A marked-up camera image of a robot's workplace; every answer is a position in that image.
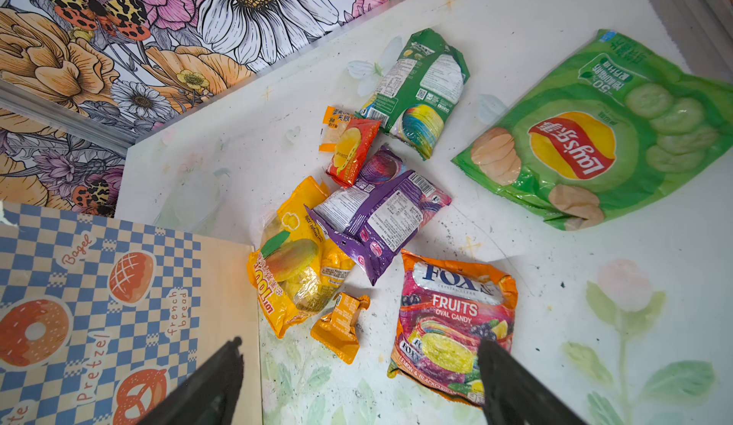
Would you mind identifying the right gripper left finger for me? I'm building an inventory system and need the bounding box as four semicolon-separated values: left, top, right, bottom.
139;336;244;425

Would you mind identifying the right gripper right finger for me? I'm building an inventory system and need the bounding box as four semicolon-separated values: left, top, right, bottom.
477;340;585;425

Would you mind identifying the Fox's fruits candy bag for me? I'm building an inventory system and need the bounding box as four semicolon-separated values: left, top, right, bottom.
387;249;518;407

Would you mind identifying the checkered paper bag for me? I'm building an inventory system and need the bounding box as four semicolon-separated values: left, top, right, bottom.
1;202;263;424

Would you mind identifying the yellow mango candy bag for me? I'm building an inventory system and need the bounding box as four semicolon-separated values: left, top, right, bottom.
247;177;356;339

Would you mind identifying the purple candy bag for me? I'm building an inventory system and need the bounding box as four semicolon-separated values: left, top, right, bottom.
307;145;452;285

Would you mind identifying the green Lays chips bag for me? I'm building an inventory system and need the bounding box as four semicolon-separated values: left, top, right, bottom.
454;29;732;231

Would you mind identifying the green rainbow snack bag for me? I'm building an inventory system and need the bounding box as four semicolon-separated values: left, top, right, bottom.
358;28;470;161

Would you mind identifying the small orange snack packet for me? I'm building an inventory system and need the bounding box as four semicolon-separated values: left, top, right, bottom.
310;292;370;365

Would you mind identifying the small red orange packet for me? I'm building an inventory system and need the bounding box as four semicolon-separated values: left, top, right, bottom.
319;106;381;187

